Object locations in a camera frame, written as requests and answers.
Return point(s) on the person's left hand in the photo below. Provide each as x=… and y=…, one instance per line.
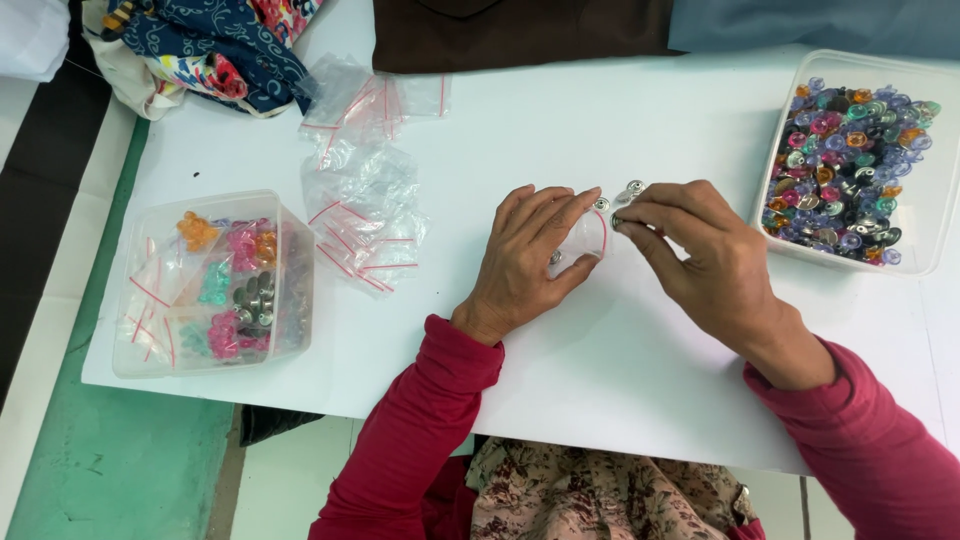
x=517, y=262

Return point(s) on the black bag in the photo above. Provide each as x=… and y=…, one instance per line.
x=274, y=424

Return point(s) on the pile of empty zip bags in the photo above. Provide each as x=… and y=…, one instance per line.
x=367, y=202

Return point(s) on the white cloth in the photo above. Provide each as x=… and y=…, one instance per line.
x=30, y=37

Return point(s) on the person's floral clothing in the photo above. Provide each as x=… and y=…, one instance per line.
x=600, y=491

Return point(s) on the clear square plastic tub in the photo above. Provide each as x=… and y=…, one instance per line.
x=292, y=300

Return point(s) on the heap of printed fabrics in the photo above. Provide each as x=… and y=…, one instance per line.
x=210, y=52

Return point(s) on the small clear zip bag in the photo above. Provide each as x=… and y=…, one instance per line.
x=589, y=238

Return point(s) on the heap of loose colourful buttons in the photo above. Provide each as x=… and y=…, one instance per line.
x=847, y=172

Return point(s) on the grey-blue fabric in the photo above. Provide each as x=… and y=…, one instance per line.
x=817, y=26

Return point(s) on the clear rectangular plastic container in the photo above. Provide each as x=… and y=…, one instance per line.
x=941, y=187

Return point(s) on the group of filled button bags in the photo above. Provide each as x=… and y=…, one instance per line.
x=232, y=292

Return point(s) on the person's right hand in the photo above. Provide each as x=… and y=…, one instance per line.
x=712, y=262

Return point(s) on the brown fabric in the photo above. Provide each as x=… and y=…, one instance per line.
x=517, y=34

